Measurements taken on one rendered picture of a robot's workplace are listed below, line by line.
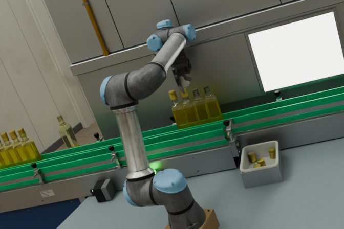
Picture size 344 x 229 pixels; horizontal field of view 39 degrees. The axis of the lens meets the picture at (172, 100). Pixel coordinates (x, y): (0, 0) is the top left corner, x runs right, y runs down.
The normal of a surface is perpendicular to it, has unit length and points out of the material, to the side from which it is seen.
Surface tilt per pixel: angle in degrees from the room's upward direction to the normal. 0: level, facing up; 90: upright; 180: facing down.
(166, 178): 6
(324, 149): 0
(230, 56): 90
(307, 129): 90
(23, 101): 90
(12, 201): 90
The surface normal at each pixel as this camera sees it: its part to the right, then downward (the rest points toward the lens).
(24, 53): 0.81, -0.07
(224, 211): -0.33, -0.88
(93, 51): -0.18, 0.41
